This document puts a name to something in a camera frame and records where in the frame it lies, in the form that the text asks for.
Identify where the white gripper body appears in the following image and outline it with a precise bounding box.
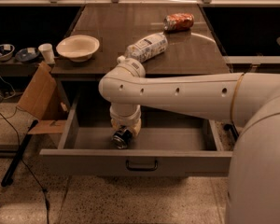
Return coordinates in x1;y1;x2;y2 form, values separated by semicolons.
110;104;141;125

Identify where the blue pepsi can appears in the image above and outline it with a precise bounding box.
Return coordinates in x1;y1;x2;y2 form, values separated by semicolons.
112;126;133;149

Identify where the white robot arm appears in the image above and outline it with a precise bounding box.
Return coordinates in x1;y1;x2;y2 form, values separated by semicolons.
99;59;280;224

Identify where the open grey top drawer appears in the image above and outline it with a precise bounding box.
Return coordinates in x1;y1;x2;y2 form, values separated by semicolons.
40;82;236;176

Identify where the white bowl on counter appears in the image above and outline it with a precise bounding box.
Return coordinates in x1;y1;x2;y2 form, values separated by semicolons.
56;35;100;63

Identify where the grey cabinet with counter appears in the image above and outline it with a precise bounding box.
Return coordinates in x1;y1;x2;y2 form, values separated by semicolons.
52;4;236;116

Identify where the red orange soda can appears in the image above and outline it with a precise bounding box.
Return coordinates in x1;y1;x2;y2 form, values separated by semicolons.
163;13;194;32

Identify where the clear plastic water bottle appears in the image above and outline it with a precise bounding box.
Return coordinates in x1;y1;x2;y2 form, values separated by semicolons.
117;33;168;63

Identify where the brown cardboard box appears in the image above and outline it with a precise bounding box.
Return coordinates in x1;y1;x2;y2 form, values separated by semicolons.
18;62;68;134

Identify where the black right table leg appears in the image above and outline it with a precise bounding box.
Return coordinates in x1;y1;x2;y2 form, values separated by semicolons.
223;124;239;140

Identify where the black table leg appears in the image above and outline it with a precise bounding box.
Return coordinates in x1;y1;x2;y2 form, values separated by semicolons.
1;119;38;187
223;124;239;140

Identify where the white paper cup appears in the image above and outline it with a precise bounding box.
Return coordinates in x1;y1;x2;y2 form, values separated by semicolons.
38;43;54;63

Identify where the blue bowl on shelf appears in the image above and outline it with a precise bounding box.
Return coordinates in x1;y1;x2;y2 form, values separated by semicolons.
15;48;40;63

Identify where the black left table leg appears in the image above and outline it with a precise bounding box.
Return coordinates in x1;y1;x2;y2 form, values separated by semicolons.
1;119;38;187

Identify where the blue white bowl far left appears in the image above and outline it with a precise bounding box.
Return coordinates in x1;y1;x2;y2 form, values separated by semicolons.
0;44;15;62

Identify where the black drawer handle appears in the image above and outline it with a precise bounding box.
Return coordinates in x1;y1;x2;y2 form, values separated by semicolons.
125;160;159;172

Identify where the black floor cable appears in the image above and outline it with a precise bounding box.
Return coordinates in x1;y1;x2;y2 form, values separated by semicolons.
0;102;50;224

